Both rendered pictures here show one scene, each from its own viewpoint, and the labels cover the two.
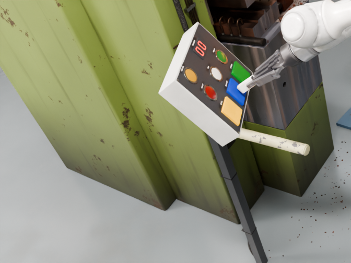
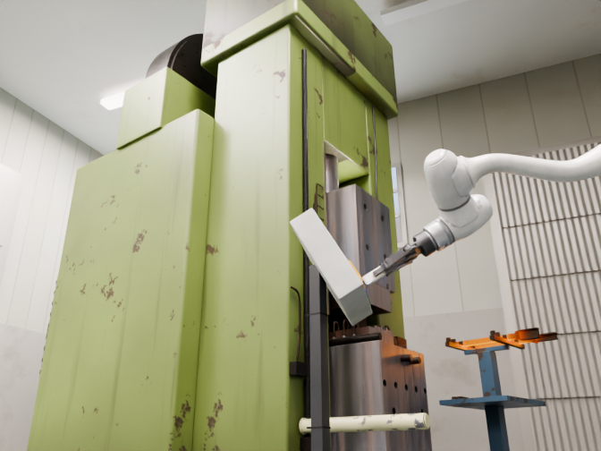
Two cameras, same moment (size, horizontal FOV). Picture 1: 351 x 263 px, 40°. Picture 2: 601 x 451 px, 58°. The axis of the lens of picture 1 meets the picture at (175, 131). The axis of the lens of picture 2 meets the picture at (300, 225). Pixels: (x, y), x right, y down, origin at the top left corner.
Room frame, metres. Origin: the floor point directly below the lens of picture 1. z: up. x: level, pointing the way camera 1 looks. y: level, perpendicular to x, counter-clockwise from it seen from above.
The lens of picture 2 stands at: (-0.13, 0.42, 0.53)
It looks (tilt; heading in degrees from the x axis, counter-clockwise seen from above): 23 degrees up; 342
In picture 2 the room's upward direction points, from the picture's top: straight up
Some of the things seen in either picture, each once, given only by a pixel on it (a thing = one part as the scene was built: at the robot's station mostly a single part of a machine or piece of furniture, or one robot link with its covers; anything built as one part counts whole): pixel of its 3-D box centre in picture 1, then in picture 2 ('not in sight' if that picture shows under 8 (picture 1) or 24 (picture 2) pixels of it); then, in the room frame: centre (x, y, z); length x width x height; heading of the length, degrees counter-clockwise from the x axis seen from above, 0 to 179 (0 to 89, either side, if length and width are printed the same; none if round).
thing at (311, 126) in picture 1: (264, 129); not in sight; (1.99, -0.45, 0.23); 0.56 x 0.38 x 0.47; 36
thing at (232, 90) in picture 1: (235, 92); not in sight; (1.32, -0.24, 1.01); 0.07 x 0.05 x 0.07; 151
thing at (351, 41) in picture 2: not in sight; (306, 48); (2.11, -0.34, 2.60); 0.99 x 0.60 x 0.60; 126
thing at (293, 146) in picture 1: (258, 138); (360, 423); (1.50, -0.30, 0.62); 0.44 x 0.05 x 0.05; 36
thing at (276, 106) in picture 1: (244, 59); (343, 411); (1.99, -0.45, 0.69); 0.56 x 0.38 x 0.45; 36
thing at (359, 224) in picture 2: not in sight; (339, 251); (1.97, -0.44, 1.37); 0.42 x 0.39 x 0.40; 36
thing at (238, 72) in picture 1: (240, 74); not in sight; (1.41, -0.29, 1.01); 0.07 x 0.05 x 0.07; 151
